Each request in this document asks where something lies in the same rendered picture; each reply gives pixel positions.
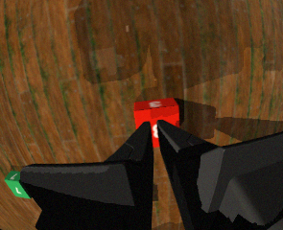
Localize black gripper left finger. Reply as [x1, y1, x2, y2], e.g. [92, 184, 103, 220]
[19, 122, 153, 230]

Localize green block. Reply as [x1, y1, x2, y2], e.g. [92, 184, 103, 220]
[4, 170, 33, 199]

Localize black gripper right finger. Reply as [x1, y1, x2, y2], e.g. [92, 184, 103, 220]
[156, 120, 283, 230]

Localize red block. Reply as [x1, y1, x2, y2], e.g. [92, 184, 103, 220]
[133, 97, 179, 147]

